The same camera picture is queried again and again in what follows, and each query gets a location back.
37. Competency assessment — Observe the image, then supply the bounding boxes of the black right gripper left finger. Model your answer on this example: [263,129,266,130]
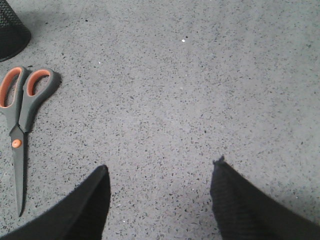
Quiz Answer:
[1,165,111,240]

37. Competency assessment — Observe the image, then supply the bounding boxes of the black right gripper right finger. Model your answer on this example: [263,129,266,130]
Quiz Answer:
[210,156,320,240]

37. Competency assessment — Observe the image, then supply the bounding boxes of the grey orange scissors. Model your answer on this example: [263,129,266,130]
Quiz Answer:
[0,66,61,216]

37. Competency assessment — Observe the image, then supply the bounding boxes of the black mesh pen holder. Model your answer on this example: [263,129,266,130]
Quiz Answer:
[0,0,31,62]

